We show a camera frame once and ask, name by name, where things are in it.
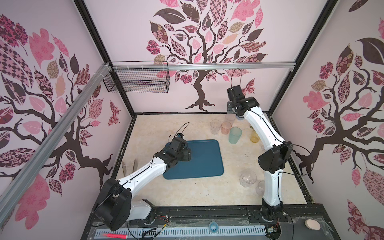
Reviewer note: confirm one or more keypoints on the aluminium rail left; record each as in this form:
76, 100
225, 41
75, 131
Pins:
23, 180

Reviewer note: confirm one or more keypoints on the aluminium rail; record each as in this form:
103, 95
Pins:
23, 180
182, 67

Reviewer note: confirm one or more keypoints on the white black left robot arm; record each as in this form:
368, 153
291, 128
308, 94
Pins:
115, 206

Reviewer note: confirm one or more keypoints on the wooden tongs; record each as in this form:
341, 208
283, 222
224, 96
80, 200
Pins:
130, 167

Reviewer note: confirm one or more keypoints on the grey slotted cable duct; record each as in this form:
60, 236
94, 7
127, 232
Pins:
178, 232

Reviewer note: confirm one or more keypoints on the aluminium rail back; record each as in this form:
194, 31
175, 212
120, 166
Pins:
182, 67

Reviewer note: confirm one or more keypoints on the pink translucent cup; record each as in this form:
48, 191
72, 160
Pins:
225, 128

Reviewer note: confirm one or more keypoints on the dark teal plastic tray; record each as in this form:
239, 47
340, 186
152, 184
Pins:
206, 161

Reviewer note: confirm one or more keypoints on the beige round disc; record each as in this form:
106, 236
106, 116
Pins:
312, 224

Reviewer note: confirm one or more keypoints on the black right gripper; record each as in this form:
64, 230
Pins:
228, 105

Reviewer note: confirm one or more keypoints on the yellow translucent glass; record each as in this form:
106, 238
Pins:
254, 138

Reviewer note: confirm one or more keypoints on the blue tape roll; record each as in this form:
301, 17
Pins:
213, 227

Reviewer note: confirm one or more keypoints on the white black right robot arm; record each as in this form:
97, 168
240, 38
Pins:
277, 150

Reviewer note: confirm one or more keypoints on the clear cup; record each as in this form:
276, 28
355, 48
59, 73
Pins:
215, 126
230, 118

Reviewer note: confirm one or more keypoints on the pink marker pen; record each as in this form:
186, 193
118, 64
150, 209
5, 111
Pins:
115, 236

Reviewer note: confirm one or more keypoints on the clear cup back centre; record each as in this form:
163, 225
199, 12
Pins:
230, 118

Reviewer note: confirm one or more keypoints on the clear glass front right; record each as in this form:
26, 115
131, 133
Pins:
260, 188

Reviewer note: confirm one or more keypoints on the green translucent cup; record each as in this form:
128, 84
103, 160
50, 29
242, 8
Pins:
234, 135

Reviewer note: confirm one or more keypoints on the black wire basket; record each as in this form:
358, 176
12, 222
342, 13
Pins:
138, 77

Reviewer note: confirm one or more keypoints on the clear glass front left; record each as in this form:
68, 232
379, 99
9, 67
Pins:
247, 178

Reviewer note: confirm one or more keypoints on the clear glass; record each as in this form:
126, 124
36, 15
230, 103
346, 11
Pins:
260, 188
247, 178

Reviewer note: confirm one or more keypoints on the clear cup back left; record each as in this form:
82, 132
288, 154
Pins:
215, 126

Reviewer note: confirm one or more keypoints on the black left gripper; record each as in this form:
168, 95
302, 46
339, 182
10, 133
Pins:
187, 155

